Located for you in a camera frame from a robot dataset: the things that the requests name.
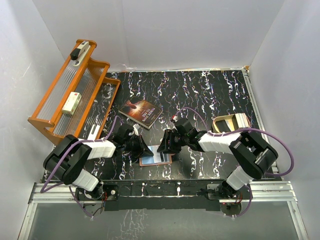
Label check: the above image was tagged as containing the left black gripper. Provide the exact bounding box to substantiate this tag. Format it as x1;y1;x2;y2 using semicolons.
123;133;153;158

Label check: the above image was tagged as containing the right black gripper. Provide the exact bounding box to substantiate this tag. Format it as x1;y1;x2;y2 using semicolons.
157;129;189;154

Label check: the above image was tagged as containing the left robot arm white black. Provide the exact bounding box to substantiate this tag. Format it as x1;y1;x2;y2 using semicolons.
43;123;154;200

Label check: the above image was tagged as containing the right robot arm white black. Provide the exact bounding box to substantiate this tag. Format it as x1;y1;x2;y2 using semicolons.
157;118;279;199

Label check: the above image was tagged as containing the stack of credit cards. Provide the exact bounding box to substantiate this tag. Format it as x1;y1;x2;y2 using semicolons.
232;113;251;130

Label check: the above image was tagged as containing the dark paperback book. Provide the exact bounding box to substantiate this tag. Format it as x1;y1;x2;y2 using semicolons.
118;96;163;130

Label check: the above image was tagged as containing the beige oval tray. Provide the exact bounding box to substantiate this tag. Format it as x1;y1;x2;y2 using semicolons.
212;113;236;134

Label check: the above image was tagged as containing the orange wooden shelf rack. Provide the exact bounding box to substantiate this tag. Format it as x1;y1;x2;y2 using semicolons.
28;39;121;146

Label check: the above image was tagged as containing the small white green box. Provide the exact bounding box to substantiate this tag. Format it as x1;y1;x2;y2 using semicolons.
62;91;82;115

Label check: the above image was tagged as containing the black white stapler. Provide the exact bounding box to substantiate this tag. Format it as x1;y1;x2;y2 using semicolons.
70;40;91;67

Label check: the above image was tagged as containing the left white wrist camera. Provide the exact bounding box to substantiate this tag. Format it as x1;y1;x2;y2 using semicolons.
133;123;140;136

